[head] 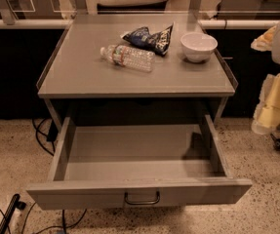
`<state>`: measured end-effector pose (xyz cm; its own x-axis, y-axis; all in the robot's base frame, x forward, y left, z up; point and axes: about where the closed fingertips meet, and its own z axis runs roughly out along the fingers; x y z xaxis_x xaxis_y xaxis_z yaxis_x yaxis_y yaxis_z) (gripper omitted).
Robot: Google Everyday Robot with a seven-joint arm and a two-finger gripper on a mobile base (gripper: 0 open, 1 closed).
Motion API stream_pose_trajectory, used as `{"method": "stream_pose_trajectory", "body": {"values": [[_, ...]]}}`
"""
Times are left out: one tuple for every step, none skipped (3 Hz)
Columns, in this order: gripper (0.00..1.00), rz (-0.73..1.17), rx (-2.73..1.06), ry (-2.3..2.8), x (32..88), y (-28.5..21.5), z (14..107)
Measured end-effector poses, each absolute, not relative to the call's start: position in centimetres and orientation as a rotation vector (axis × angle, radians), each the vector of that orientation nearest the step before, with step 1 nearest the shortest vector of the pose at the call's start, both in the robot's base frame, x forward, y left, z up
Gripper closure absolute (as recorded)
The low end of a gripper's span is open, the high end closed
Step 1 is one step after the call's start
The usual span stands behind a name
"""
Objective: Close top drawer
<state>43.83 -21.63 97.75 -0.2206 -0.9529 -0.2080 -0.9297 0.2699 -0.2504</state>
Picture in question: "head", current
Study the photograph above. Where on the yellow foam-padded gripper finger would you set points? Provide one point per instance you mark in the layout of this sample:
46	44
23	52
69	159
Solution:
264	42
266	117

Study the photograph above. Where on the grey top drawer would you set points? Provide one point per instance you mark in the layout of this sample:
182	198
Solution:
94	167

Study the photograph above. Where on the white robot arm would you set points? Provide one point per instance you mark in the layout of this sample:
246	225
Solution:
275	52

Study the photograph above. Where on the white ceramic bowl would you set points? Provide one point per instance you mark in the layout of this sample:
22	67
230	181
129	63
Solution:
198	47

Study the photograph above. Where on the blue crumpled chip bag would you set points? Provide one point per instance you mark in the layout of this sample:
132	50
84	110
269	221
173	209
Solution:
157	43

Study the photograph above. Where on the clear plastic water bottle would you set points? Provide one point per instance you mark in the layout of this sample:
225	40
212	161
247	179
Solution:
128	57

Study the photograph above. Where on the black power strip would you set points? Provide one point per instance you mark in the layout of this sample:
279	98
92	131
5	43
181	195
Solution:
15	204

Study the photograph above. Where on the dark metal drawer handle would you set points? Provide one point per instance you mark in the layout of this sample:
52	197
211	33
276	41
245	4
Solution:
141	200

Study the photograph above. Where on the white horizontal rail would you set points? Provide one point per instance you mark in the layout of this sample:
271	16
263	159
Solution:
205	24

